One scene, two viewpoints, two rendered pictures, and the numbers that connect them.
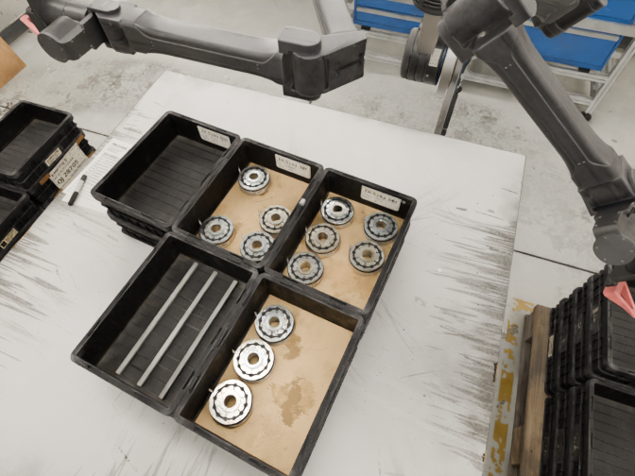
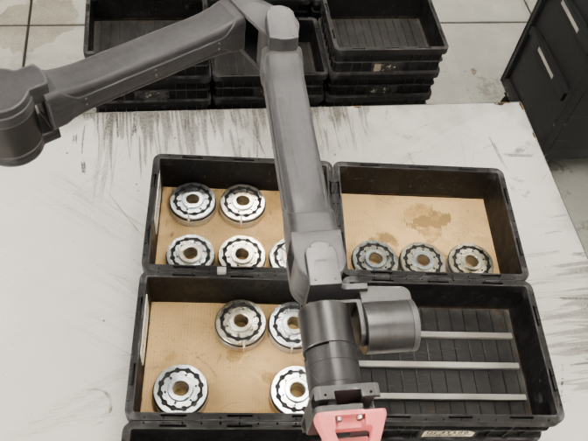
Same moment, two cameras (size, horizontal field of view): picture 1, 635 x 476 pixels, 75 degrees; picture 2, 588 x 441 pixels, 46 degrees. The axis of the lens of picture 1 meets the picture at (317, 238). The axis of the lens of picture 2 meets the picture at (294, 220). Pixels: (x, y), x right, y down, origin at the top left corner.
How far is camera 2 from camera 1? 1.25 m
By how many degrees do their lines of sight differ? 59
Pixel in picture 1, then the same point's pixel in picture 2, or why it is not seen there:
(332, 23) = (210, 28)
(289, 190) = (173, 339)
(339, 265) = (263, 233)
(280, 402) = (437, 230)
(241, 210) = (240, 388)
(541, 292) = not seen: hidden behind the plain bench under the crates
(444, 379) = not seen: hidden behind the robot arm
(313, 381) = (401, 211)
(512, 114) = not seen: outside the picture
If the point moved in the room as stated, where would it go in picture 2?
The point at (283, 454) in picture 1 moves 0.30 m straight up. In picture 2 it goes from (472, 210) to (518, 124)
